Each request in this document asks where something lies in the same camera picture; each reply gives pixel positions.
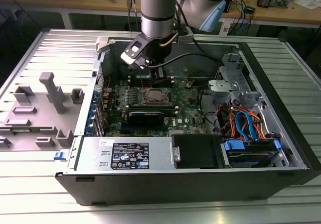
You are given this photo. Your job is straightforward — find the grey parts rack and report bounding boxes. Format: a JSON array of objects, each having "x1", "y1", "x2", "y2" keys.
[{"x1": 0, "y1": 72, "x2": 84, "y2": 152}]

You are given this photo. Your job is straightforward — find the wooden workbench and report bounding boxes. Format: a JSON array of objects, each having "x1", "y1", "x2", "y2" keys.
[{"x1": 0, "y1": 0, "x2": 321, "y2": 31}]

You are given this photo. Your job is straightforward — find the silver metal disk bay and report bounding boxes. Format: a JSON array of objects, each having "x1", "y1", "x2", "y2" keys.
[{"x1": 207, "y1": 52, "x2": 266, "y2": 109}]

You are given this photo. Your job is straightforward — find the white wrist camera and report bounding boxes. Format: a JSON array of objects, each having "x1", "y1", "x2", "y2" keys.
[{"x1": 120, "y1": 34, "x2": 151, "y2": 70}]

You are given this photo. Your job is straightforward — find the black disk bay cover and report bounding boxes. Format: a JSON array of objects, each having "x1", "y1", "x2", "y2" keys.
[{"x1": 171, "y1": 134, "x2": 223, "y2": 170}]

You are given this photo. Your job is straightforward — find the black camera cable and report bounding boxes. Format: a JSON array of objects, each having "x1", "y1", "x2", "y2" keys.
[{"x1": 147, "y1": 0, "x2": 225, "y2": 68}]

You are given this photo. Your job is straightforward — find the hard disk blue carrier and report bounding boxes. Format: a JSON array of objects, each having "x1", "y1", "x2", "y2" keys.
[{"x1": 220, "y1": 139, "x2": 283, "y2": 169}]

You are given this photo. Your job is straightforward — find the grey metal device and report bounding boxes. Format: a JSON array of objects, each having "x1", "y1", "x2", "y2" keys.
[{"x1": 272, "y1": 0, "x2": 292, "y2": 8}]

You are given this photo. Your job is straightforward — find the blue card retainer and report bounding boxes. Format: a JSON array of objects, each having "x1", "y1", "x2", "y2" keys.
[{"x1": 84, "y1": 91, "x2": 99, "y2": 137}]

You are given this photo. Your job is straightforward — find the grey hanging cable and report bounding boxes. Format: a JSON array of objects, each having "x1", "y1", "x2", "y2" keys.
[
  {"x1": 133, "y1": 0, "x2": 140, "y2": 33},
  {"x1": 127, "y1": 0, "x2": 134, "y2": 33}
]

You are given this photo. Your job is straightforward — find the black open PC case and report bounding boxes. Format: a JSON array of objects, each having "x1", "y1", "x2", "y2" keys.
[{"x1": 54, "y1": 34, "x2": 321, "y2": 207}]

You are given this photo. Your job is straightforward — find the green RAM stick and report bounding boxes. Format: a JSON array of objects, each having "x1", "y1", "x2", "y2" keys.
[{"x1": 126, "y1": 102, "x2": 178, "y2": 117}]

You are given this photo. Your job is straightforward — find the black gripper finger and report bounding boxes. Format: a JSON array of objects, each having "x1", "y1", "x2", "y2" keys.
[{"x1": 151, "y1": 67, "x2": 167, "y2": 85}]

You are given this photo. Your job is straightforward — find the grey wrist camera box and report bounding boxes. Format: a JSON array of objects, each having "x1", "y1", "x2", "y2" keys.
[{"x1": 177, "y1": 33, "x2": 195, "y2": 44}]

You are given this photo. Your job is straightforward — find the brown gripper cable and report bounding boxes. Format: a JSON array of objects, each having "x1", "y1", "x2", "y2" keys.
[{"x1": 159, "y1": 32, "x2": 179, "y2": 48}]

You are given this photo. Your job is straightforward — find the black RAM slot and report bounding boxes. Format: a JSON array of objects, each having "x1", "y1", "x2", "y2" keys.
[
  {"x1": 128, "y1": 77, "x2": 175, "y2": 82},
  {"x1": 127, "y1": 83, "x2": 176, "y2": 88},
  {"x1": 127, "y1": 80, "x2": 176, "y2": 85},
  {"x1": 128, "y1": 74, "x2": 175, "y2": 79}
]

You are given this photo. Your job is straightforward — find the silver power supply unit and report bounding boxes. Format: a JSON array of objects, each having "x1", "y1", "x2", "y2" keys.
[{"x1": 67, "y1": 136, "x2": 176, "y2": 172}]

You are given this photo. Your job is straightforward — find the CPU socket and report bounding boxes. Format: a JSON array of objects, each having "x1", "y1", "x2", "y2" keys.
[{"x1": 142, "y1": 86, "x2": 174, "y2": 107}]

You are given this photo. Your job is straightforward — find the thin red wire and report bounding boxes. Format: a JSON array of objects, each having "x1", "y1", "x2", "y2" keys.
[{"x1": 98, "y1": 72, "x2": 112, "y2": 90}]

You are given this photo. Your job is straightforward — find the white paper sheets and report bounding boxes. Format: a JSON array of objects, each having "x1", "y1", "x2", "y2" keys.
[{"x1": 293, "y1": 0, "x2": 321, "y2": 11}]

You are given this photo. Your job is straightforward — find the blue data wire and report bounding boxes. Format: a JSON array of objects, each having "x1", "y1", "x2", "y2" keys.
[{"x1": 235, "y1": 110, "x2": 260, "y2": 142}]

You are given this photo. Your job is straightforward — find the orange power wire bundle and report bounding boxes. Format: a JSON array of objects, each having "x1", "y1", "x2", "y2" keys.
[{"x1": 215, "y1": 102, "x2": 273, "y2": 141}]

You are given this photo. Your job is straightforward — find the green motherboard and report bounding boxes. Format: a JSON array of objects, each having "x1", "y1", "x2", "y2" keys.
[{"x1": 103, "y1": 77, "x2": 210, "y2": 138}]

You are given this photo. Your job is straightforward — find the blue network cable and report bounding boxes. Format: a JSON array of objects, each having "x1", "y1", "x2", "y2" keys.
[{"x1": 240, "y1": 2, "x2": 249, "y2": 36}]

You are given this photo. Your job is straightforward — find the black graphics card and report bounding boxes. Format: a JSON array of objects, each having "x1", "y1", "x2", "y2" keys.
[{"x1": 121, "y1": 110, "x2": 166, "y2": 130}]

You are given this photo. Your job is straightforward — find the grey plastic case latch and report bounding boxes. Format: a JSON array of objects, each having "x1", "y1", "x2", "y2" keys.
[{"x1": 95, "y1": 36, "x2": 111, "y2": 53}]

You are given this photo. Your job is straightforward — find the metal socket cover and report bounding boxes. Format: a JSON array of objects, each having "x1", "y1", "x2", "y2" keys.
[{"x1": 143, "y1": 87, "x2": 173, "y2": 107}]

